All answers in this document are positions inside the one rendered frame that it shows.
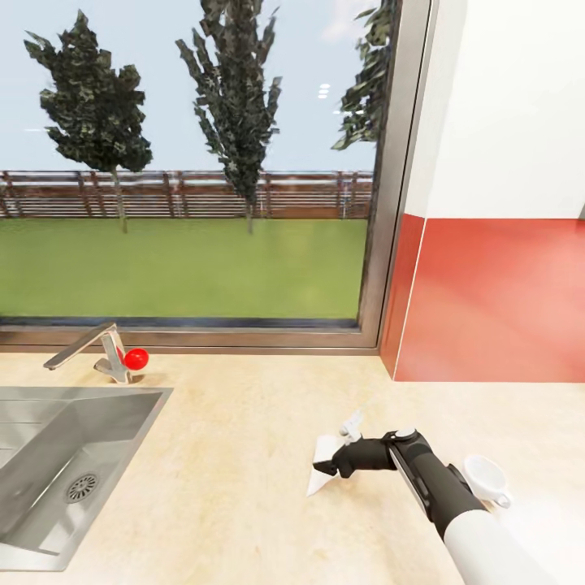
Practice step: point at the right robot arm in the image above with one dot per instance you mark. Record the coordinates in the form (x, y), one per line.
(484, 552)

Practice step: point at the fixed window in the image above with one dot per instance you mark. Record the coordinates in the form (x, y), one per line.
(223, 177)

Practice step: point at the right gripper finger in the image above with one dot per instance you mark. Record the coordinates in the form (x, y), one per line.
(327, 467)

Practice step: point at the coffee cup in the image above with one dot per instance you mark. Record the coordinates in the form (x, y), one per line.
(487, 480)

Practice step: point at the paper coffee filter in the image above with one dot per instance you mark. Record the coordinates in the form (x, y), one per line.
(326, 447)

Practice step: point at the countertop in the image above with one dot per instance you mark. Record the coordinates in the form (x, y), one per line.
(536, 432)
(217, 492)

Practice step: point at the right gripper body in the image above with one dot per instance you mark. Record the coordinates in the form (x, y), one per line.
(356, 456)

